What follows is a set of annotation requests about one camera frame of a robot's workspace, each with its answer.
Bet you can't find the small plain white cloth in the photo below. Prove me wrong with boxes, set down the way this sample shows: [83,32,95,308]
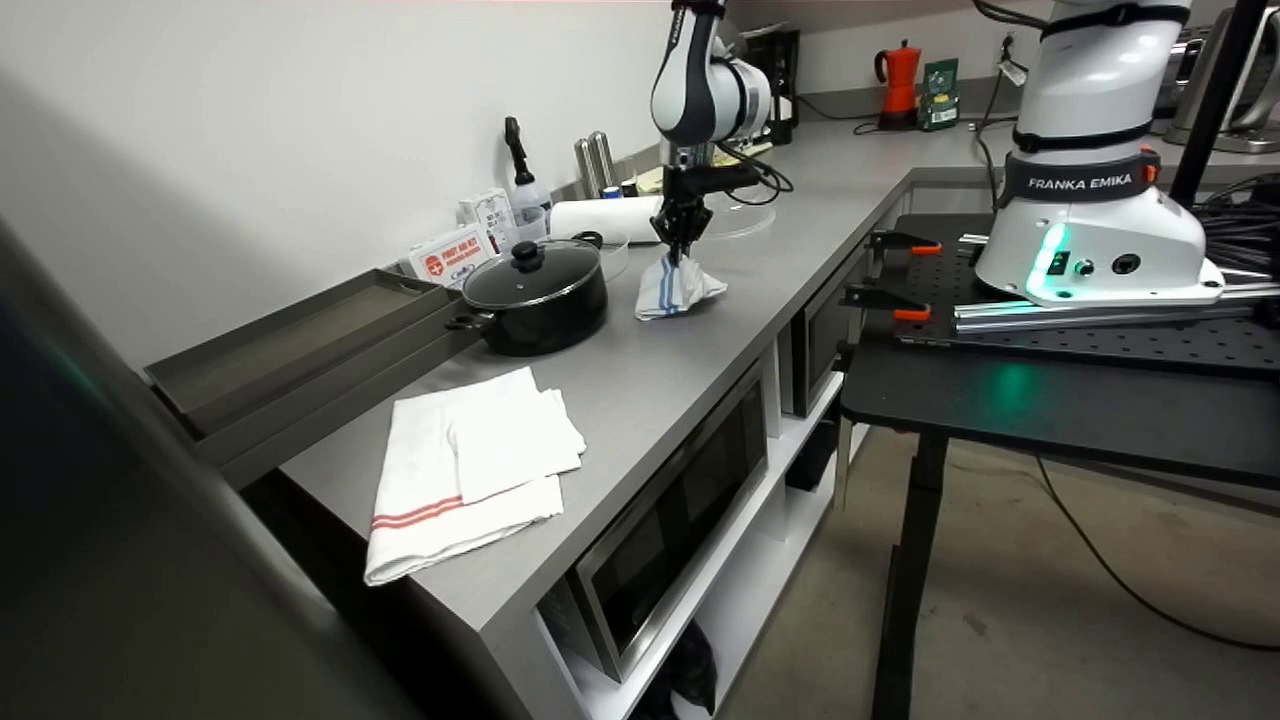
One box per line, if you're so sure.
[448,388,588,509]

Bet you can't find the black under-counter appliance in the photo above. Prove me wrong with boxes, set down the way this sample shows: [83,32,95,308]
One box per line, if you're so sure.
[794,256,877,412]

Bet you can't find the black coffee machine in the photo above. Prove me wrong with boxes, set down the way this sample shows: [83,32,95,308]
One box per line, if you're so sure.
[764,28,803,147]

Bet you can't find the orange handled clamp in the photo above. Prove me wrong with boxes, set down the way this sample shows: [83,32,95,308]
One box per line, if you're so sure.
[867,226,952,264]
[843,285,938,331]

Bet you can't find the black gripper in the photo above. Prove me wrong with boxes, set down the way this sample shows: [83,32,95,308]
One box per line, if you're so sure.
[661,147,712,264]

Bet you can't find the white towel with red stripe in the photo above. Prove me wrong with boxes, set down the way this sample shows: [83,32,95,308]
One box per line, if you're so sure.
[362,365,573,591]

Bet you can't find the white wall outlet box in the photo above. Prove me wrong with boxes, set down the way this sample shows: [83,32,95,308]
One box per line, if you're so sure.
[455,189,515,245]

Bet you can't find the red moka pot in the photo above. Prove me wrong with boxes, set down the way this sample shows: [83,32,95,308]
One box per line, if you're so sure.
[872,36,930,132]

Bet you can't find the aluminium rail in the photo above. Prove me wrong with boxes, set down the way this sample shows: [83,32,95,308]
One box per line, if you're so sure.
[952,271,1280,334]

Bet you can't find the black stand pole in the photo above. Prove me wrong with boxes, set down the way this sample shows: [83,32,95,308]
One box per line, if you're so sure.
[1174,0,1274,213]

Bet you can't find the black floor cable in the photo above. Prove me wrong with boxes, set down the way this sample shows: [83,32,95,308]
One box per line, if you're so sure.
[1031,451,1280,654]

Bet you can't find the silver appliance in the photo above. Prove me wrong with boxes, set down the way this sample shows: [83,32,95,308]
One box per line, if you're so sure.
[1164,12,1280,134]

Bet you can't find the black pot with lid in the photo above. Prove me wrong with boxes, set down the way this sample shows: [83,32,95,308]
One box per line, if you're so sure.
[452,234,611,360]

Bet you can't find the black microwave oven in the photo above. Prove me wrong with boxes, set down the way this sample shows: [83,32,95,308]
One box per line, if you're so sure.
[573,371,776,685]

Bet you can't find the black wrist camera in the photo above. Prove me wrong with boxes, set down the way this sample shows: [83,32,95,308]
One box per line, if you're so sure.
[702,147,780,202]

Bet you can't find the stainless steel shaker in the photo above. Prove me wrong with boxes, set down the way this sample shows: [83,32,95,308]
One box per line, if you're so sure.
[588,127,624,196]
[573,132,609,199]

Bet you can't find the white paper towel roll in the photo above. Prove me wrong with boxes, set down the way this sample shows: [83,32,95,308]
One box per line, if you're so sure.
[547,196,670,250]

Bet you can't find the black cable bundle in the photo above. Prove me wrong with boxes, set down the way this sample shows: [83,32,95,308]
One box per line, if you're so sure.
[1196,196,1280,277]

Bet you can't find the red and white sign card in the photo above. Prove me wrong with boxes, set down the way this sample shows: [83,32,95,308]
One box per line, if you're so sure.
[405,224,506,288]

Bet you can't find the green box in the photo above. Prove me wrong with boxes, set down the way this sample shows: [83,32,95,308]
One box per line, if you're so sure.
[916,55,964,132]

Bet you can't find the white towel with blue stripes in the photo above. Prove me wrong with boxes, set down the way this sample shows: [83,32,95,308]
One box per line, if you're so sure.
[631,248,731,329]

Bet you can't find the black robot workbench table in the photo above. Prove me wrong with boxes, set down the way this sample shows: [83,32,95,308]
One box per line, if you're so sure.
[838,213,1280,720]

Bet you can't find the black bag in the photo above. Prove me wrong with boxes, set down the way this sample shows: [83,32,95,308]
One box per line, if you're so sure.
[656,619,723,714]

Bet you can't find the dark grey metal tray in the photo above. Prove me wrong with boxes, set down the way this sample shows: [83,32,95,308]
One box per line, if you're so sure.
[139,266,485,493]

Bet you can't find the clear round plate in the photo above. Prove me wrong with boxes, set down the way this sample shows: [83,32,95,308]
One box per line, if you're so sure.
[691,185,780,250]

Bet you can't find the dark grey panel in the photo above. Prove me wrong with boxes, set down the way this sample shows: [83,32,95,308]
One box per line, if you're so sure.
[0,215,433,720]

